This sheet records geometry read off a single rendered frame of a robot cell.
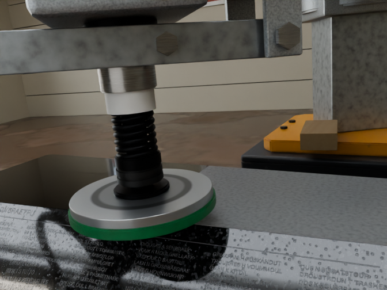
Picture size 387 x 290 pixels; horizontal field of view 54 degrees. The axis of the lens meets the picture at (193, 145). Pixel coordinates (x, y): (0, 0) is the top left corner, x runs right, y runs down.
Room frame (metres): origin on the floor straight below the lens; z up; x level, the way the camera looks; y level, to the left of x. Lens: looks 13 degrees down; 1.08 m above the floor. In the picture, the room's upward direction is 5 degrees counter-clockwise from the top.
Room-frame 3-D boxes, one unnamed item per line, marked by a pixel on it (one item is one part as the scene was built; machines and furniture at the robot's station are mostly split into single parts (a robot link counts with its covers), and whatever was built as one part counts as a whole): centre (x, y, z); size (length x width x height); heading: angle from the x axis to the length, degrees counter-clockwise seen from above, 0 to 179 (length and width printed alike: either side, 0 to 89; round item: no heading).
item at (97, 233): (0.55, 0.08, 0.87); 0.22 x 0.22 x 0.04
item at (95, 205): (0.55, 0.08, 0.88); 0.21 x 0.21 x 0.01
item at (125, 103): (0.55, 0.08, 1.02); 0.07 x 0.07 x 0.04
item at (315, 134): (1.13, -0.39, 0.81); 0.20 x 0.10 x 0.05; 158
